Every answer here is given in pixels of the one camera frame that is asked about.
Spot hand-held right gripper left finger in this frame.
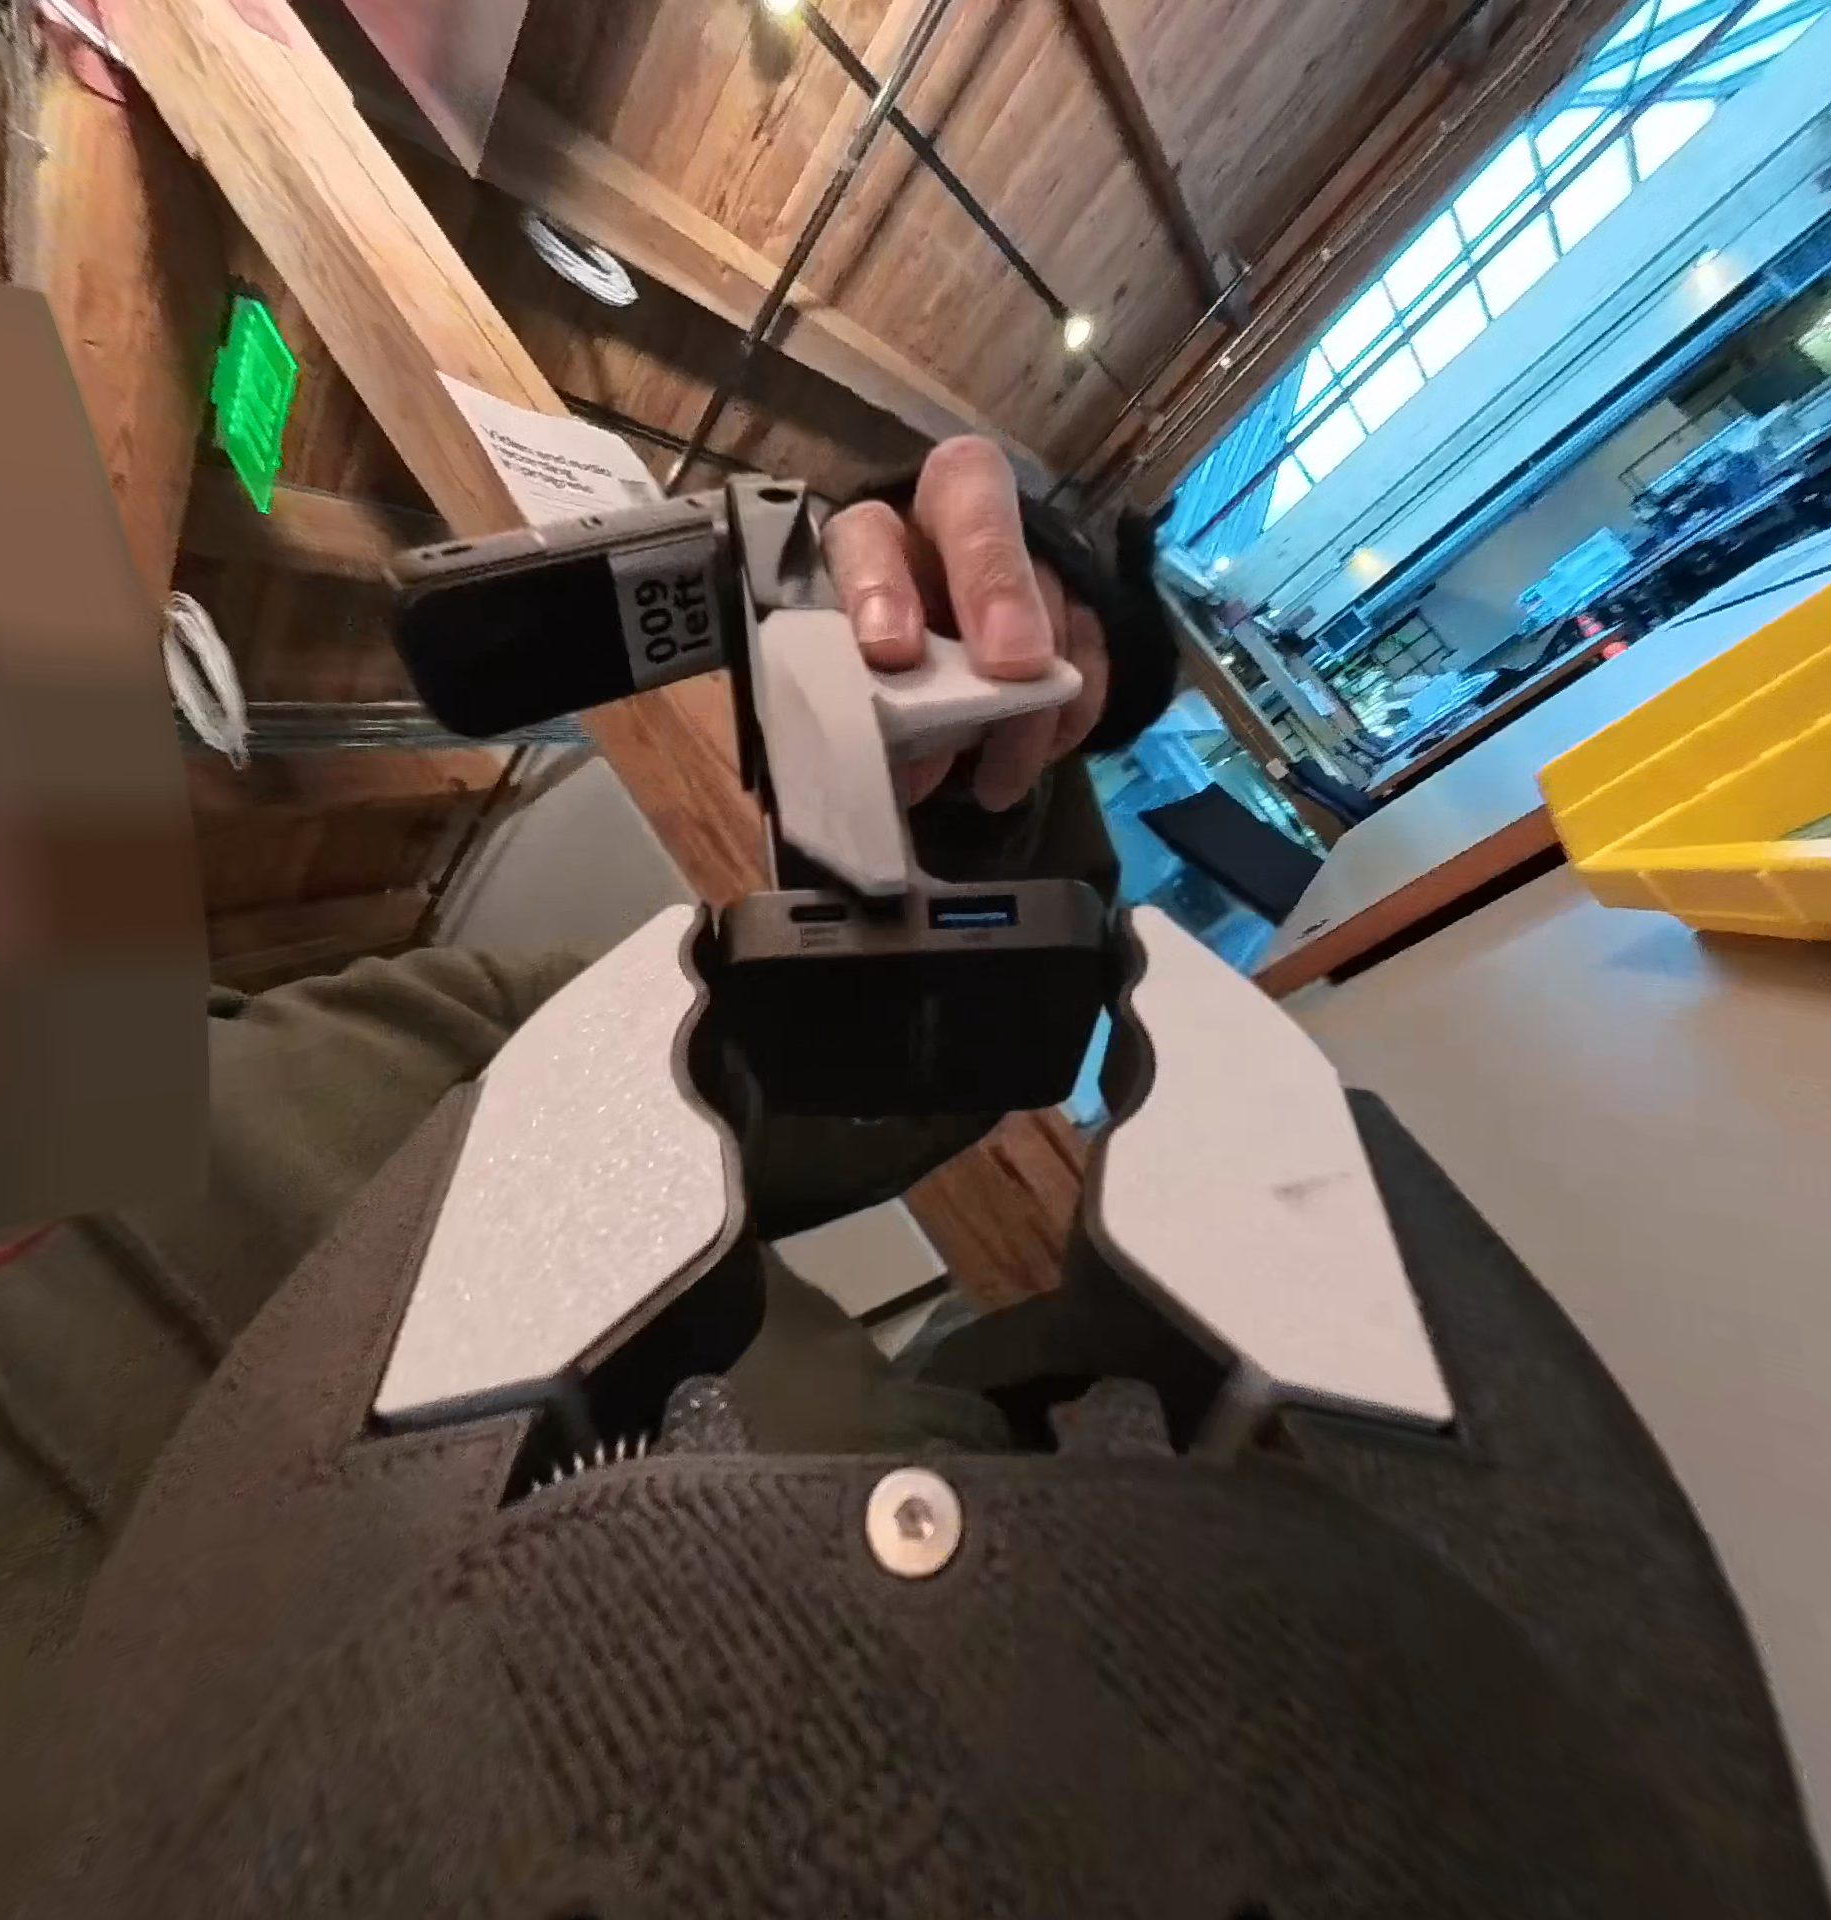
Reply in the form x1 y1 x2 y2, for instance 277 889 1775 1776
374 901 774 1429

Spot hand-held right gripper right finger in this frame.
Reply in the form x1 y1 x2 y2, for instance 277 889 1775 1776
1073 901 1461 1428

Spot black power bank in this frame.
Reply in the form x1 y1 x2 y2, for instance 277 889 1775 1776
713 882 1122 1121

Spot person's left hand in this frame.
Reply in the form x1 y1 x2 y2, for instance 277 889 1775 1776
819 433 1116 812

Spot white paper notice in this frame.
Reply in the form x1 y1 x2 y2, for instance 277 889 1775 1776
436 372 664 507

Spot person's olive sweater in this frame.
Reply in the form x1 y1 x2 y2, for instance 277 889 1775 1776
0 945 1038 1703

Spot dark flat panel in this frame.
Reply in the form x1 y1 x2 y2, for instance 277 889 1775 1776
1138 786 1332 926

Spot green exit sign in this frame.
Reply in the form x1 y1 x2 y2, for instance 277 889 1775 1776
206 291 302 516

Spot white table with wooden edge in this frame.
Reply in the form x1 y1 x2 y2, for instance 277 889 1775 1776
1250 510 1831 995

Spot yellow plastic bin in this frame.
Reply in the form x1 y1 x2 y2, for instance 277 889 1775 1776
1535 555 1831 948

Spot skylight windows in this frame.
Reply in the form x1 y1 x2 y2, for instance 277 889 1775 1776
1157 0 1831 545

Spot white cable bundle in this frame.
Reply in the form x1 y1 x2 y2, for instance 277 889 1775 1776
162 591 253 770

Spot white cable coil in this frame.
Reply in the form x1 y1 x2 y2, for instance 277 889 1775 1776
522 210 642 311

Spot ceiling track rail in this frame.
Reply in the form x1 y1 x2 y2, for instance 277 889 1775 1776
791 0 1100 350

